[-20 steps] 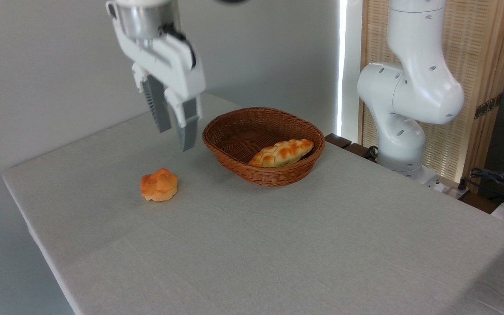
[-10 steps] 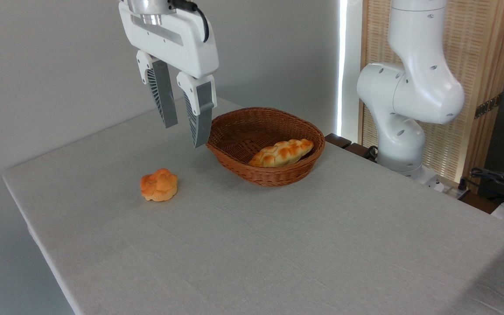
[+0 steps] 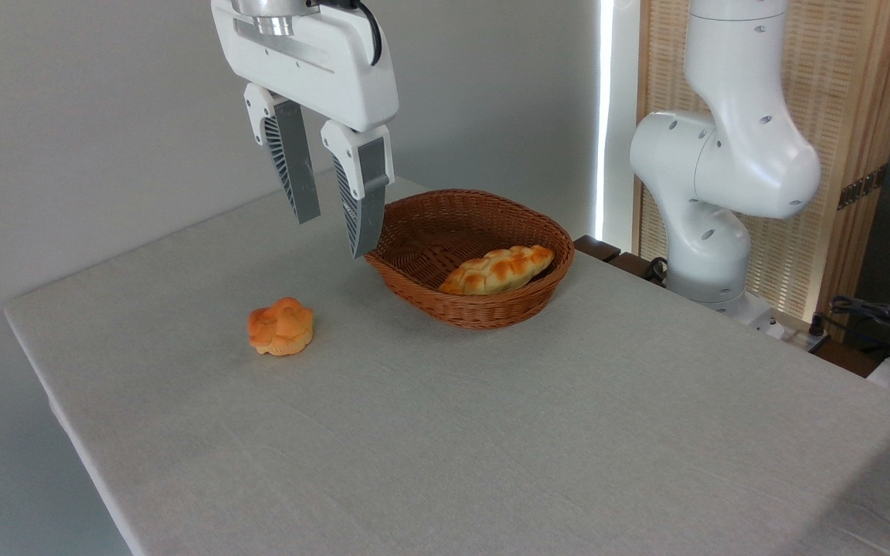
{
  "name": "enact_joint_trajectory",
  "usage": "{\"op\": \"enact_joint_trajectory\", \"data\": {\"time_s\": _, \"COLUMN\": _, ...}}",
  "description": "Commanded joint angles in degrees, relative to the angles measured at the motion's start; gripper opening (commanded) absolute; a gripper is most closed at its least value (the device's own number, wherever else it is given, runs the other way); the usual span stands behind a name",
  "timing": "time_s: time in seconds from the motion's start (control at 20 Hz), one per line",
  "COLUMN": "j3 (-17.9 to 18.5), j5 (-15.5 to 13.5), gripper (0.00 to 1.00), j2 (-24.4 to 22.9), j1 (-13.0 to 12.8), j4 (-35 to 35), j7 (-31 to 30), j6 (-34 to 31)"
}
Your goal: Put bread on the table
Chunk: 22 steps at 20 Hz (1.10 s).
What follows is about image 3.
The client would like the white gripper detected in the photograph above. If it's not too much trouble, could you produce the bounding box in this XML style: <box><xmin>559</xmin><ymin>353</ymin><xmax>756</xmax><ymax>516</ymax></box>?
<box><xmin>211</xmin><ymin>0</ymin><xmax>400</xmax><ymax>260</ymax></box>

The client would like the round orange bread roll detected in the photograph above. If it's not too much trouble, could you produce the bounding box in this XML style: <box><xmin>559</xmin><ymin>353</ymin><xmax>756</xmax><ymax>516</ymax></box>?
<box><xmin>248</xmin><ymin>297</ymin><xmax>315</xmax><ymax>357</ymax></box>

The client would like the braided golden bread loaf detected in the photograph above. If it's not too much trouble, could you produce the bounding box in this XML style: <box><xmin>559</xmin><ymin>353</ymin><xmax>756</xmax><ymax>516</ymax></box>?
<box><xmin>438</xmin><ymin>245</ymin><xmax>555</xmax><ymax>297</ymax></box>

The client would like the brown wicker basket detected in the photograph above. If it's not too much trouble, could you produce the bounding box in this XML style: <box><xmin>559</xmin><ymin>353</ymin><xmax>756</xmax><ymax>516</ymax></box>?
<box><xmin>365</xmin><ymin>189</ymin><xmax>576</xmax><ymax>331</ymax></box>

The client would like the grey tablecloth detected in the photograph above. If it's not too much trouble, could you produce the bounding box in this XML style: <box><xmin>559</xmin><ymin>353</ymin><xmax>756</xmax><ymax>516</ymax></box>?
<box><xmin>3</xmin><ymin>162</ymin><xmax>890</xmax><ymax>556</ymax></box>

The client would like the wooden slatted folding screen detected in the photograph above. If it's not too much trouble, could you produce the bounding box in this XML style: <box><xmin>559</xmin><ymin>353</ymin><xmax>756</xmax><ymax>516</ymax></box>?
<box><xmin>634</xmin><ymin>0</ymin><xmax>890</xmax><ymax>341</ymax></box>

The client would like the dark metal screen hinge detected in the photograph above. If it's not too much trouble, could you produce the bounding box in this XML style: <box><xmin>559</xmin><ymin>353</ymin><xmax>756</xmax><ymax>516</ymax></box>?
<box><xmin>837</xmin><ymin>164</ymin><xmax>888</xmax><ymax>211</ymax></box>

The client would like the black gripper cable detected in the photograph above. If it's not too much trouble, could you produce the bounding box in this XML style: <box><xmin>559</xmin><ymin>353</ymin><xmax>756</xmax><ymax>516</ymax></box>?
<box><xmin>314</xmin><ymin>0</ymin><xmax>383</xmax><ymax>67</ymax></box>

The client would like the black clamp with cables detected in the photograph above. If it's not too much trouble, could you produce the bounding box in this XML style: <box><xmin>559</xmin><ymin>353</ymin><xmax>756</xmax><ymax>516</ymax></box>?
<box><xmin>830</xmin><ymin>296</ymin><xmax>890</xmax><ymax>364</ymax></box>

